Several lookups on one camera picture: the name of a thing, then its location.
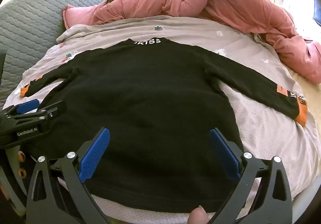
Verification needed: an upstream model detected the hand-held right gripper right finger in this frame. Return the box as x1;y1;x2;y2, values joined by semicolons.
208;128;293;224

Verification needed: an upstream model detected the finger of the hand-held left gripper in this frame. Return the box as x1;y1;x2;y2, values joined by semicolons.
0;99;41;120
33;101;68;121

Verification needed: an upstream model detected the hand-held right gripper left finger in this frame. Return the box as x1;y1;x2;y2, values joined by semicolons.
26;127;116;224

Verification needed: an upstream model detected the black sweater with orange cuffs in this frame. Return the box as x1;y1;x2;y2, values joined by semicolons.
24;38;308;214

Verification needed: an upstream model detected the person's right hand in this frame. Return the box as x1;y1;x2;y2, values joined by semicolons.
188;206;210;224

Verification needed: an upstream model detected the strawberry print bed sheet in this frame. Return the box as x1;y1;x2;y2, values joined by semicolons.
2;15;321;224

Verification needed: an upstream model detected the grey quilted headboard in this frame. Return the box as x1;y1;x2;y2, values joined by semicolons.
0;0;123;104

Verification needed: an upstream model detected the dark screen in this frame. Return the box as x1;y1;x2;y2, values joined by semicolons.
312;0;321;26

